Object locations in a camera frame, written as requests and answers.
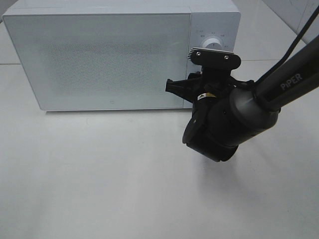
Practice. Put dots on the white microwave door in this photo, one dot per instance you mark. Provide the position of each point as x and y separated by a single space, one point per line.
101 62

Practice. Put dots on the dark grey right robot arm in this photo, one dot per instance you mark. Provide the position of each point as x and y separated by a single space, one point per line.
259 103

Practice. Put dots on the white upper power knob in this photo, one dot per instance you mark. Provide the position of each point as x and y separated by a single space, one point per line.
212 43

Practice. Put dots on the white microwave oven body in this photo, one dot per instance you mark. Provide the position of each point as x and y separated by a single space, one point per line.
219 18

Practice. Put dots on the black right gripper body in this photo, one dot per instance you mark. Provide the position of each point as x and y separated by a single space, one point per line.
215 129

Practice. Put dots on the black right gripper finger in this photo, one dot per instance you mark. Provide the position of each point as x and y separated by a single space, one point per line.
196 75
185 89

